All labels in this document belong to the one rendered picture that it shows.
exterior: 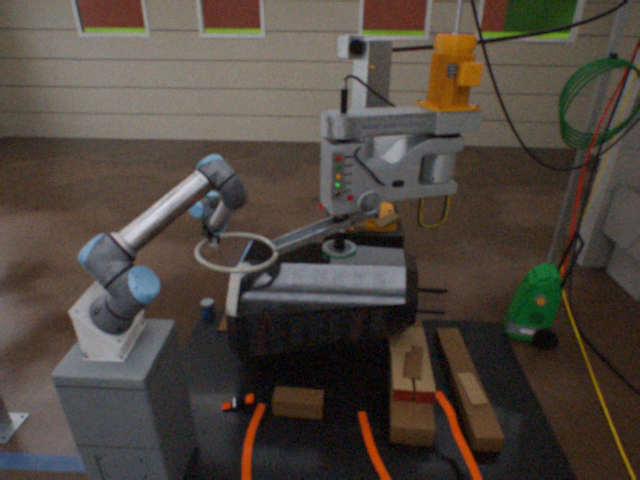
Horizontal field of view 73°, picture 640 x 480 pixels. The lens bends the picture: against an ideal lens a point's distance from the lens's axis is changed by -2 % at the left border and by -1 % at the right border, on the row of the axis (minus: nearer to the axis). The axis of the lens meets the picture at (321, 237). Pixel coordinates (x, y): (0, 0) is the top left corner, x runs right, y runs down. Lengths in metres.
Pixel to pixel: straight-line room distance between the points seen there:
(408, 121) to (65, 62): 8.19
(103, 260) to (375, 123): 1.52
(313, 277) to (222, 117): 6.61
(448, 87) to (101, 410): 2.37
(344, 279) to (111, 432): 1.42
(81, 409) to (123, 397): 0.22
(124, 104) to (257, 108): 2.62
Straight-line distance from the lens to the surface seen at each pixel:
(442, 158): 2.78
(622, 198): 4.64
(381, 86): 3.15
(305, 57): 8.51
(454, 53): 2.68
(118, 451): 2.37
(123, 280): 1.90
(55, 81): 10.15
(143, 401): 2.06
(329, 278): 2.62
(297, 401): 2.74
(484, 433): 2.76
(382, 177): 2.60
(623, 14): 4.30
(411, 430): 2.66
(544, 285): 3.40
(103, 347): 2.07
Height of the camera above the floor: 2.15
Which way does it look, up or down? 27 degrees down
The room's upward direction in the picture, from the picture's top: 1 degrees clockwise
